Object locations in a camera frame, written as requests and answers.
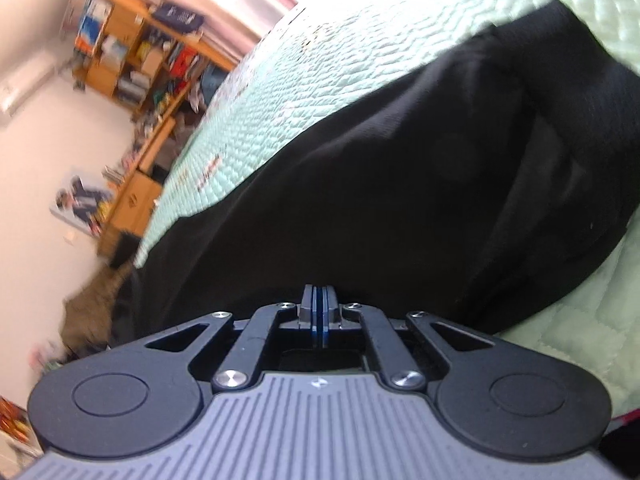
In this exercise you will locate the blue bag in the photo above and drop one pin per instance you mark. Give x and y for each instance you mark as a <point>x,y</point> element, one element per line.
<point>212,82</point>

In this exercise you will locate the green bee-print quilt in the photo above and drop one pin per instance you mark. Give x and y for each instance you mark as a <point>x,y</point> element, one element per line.
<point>350,60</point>

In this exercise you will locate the black pants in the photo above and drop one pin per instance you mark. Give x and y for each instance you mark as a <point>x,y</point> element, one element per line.
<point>400,170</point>

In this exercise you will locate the wooden bookshelf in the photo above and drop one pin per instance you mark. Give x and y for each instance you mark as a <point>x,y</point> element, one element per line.
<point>125,20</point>

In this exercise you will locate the olive padded jacket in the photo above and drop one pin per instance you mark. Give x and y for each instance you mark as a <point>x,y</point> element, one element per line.
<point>95,300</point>

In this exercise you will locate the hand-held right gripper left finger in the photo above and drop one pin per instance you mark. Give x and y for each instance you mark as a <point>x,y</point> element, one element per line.
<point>307,310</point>

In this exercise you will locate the pink curtain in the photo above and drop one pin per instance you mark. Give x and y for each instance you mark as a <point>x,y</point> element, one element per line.
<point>225,20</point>

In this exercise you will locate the wall poster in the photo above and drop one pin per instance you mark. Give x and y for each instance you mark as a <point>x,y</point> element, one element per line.
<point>80,200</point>

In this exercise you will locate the navy hanging bag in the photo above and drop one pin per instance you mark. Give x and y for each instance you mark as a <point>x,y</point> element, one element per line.
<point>177,17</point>

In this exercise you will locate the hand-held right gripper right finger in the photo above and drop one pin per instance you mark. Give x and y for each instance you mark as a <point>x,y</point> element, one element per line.
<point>330,310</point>

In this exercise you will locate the person's red plaid clothing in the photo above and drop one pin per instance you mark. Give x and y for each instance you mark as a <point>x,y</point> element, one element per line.
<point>10,420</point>

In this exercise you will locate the blue and white box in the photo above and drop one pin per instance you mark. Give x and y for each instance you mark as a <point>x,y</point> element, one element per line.
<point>92,25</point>

